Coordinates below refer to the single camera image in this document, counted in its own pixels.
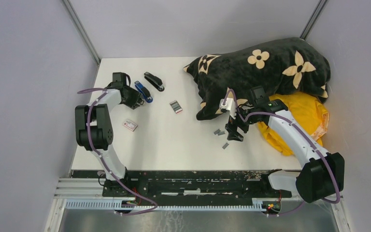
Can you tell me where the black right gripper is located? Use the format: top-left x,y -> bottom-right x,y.
225,104 -> 262,142

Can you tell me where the blue stapler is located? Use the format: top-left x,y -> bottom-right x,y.
134,81 -> 153,103

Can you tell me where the red white staple box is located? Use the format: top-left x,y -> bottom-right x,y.
123,119 -> 138,131

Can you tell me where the black stapler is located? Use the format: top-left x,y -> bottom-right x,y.
144,72 -> 165,92

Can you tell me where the staple box with staples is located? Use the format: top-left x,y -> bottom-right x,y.
170,101 -> 183,114

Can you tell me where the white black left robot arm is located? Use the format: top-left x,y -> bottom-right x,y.
74,72 -> 144,197

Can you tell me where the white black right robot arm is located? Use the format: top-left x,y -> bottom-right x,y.
219,87 -> 344,204

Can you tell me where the yellow crumpled cloth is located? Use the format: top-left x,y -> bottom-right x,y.
257,92 -> 329,156

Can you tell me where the black floral plush pillow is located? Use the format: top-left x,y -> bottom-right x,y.
184,37 -> 331,121

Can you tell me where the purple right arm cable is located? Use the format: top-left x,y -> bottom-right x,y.
222,88 -> 341,216

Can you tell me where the white slotted cable duct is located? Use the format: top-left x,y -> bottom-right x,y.
64,198 -> 282,213

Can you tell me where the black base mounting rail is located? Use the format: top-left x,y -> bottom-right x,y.
71,170 -> 303,213

